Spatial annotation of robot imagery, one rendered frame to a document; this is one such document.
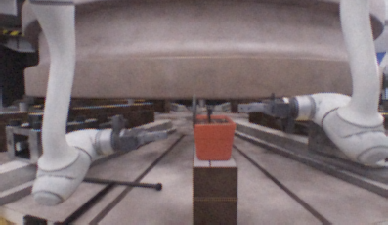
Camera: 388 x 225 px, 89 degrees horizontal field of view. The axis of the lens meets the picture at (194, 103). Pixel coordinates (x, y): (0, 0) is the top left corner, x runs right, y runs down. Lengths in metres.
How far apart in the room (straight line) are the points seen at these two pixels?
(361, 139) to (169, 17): 1.27
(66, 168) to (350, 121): 0.79
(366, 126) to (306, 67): 0.93
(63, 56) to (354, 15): 0.79
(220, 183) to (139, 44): 1.16
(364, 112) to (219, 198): 0.46
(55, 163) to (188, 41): 1.09
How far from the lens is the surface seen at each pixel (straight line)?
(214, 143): 0.65
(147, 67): 1.34
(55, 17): 0.65
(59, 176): 0.68
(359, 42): 0.68
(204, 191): 0.66
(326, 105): 0.78
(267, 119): 3.04
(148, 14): 1.57
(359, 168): 1.71
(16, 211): 1.45
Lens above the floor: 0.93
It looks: 5 degrees down
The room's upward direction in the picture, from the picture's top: straight up
